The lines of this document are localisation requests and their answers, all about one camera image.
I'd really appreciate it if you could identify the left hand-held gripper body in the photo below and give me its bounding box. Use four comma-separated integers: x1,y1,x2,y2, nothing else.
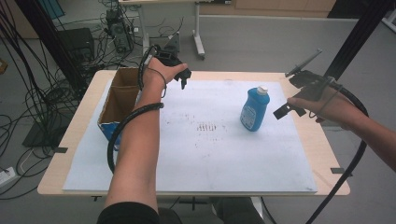
152,32,184,68

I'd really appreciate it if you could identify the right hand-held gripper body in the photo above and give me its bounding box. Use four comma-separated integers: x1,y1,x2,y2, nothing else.
284,48,336,103

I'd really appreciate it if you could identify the blue bottle with white cap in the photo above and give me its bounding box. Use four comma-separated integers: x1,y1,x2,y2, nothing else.
239,86,271,133

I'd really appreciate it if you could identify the blue cardboard box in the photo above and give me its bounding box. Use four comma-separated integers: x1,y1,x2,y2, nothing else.
96,66,147,152

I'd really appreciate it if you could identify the person's left hand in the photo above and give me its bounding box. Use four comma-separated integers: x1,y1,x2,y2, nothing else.
141,57,190,94

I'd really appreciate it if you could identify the person's right hand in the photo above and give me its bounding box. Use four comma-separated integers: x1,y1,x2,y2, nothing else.
286,87,371,132

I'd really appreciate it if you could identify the light wooden table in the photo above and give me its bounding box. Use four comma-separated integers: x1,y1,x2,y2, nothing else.
36,69,351,198

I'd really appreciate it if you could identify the white desk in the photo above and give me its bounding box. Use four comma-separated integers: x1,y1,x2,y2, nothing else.
119,0,233,61

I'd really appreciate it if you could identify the black computer tower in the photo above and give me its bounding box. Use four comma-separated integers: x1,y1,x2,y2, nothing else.
105,8,135,54

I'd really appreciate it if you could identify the black cabinet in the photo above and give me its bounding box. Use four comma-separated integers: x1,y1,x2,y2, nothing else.
57,27,96,63

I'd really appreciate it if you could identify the person's black sleeve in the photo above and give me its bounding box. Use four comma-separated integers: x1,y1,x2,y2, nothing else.
96,201,162,224

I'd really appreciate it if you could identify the dark grey floor mat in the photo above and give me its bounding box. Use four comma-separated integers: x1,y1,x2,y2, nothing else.
21,111,82,149

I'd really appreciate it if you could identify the white power strip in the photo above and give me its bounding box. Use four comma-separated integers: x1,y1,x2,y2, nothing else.
0,166,17,189

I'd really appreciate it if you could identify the left gripper black corrugated cable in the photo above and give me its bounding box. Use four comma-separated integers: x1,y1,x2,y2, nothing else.
106,45,167,175

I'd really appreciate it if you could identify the gripper black corrugated cable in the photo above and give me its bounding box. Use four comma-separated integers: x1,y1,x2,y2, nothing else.
106,45,167,175
305,77,371,224

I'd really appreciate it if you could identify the black metal frame post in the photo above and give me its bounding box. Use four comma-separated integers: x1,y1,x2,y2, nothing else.
323,0,396,82
13,0,91,93

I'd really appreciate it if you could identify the right gripper black corrugated cable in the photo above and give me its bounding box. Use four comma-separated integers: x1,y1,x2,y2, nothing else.
305,77,371,224

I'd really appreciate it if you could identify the tangle of black cables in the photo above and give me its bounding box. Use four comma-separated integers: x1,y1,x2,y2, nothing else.
0,0,188,201

